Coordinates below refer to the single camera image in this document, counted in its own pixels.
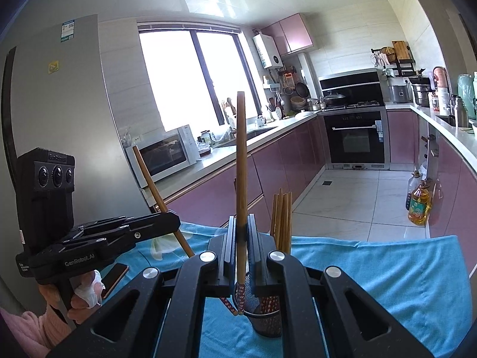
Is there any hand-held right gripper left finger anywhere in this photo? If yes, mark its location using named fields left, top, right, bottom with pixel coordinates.
left=48, top=214, right=239, bottom=358

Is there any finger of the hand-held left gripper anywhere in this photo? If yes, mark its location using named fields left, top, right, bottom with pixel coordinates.
left=75, top=211, right=181, bottom=254
left=63, top=215, right=127, bottom=239

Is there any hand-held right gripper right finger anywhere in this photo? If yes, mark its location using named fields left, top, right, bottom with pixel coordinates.
left=248, top=214, right=435, bottom=358

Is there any black mesh utensil cup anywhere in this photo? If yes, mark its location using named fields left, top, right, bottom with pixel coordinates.
left=232, top=283, right=287, bottom=339

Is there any person's left forearm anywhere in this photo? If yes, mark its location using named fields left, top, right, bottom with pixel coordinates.
left=0, top=304, right=75, bottom=358

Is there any person's left hand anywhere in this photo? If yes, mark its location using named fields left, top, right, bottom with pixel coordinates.
left=35, top=268, right=107, bottom=325

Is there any black smartphone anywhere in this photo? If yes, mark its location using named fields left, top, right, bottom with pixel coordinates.
left=101, top=263, right=130, bottom=300

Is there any white microwave oven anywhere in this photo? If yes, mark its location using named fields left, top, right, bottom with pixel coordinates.
left=125, top=125, right=198, bottom=189

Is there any grey refrigerator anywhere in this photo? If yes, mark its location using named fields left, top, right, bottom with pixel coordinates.
left=0, top=15, right=165, bottom=306

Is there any pink base cabinet run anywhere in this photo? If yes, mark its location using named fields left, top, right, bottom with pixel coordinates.
left=149, top=114, right=325, bottom=228
left=388, top=108, right=477, bottom=239

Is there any blue printed tablecloth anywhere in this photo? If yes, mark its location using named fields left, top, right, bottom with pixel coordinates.
left=100, top=222, right=474, bottom=358

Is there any black built-in oven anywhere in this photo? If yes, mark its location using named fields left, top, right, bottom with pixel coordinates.
left=322, top=108, right=388, bottom=170

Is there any kitchen window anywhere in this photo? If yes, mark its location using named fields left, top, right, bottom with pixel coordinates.
left=137, top=22, right=261, bottom=133

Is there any yellow cooking oil bottle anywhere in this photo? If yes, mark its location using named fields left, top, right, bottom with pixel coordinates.
left=407, top=181, right=432, bottom=225

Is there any wok with lid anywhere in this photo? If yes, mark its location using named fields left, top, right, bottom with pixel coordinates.
left=322, top=90, right=347, bottom=107

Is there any black range hood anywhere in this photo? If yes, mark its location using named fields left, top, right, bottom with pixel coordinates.
left=318, top=69, right=386, bottom=105

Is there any silver rice cooker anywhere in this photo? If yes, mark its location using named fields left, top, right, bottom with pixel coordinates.
left=388, top=84, right=412, bottom=104

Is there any steel stock pot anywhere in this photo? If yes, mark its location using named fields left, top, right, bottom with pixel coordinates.
left=411, top=83, right=433, bottom=108

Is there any black countertop storage rack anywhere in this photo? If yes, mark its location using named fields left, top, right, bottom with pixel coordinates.
left=371, top=41, right=416, bottom=77

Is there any white bottle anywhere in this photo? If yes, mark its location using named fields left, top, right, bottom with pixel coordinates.
left=437, top=87, right=451, bottom=116

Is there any steel flask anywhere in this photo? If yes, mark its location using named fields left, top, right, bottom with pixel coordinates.
left=451, top=96, right=469, bottom=128

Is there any wooden cutting board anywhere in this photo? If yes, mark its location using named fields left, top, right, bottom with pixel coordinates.
left=392, top=40, right=411, bottom=60

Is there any pink thermos jug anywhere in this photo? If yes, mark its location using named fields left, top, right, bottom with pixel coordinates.
left=432, top=66, right=450, bottom=94

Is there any mint green bag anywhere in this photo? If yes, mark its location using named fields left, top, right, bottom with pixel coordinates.
left=458, top=74, right=477, bottom=119

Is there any white wall water heater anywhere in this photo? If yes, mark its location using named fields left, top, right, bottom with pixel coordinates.
left=253, top=33, right=283, bottom=70

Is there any pink wall cabinet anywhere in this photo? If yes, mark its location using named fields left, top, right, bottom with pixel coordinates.
left=261, top=13, right=314, bottom=57

